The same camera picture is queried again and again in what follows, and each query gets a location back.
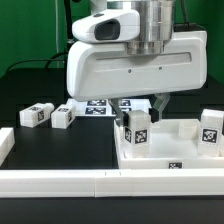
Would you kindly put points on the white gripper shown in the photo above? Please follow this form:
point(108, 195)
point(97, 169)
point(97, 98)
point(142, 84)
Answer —
point(107, 71)

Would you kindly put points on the white square table top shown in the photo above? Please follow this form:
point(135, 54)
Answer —
point(173, 144)

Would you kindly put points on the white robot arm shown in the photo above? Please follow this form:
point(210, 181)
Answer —
point(132, 48)

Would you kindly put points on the white marker tag sheet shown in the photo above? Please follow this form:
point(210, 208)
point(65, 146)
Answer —
point(102, 108)

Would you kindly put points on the white front fence bar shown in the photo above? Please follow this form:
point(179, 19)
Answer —
point(111, 183)

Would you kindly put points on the white left fence block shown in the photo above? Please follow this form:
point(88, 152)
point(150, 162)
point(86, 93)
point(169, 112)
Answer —
point(7, 141)

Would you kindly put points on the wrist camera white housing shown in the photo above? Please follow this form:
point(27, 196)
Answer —
point(111, 25)

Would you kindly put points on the black cable conduit post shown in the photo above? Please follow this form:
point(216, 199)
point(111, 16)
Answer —
point(67, 7)

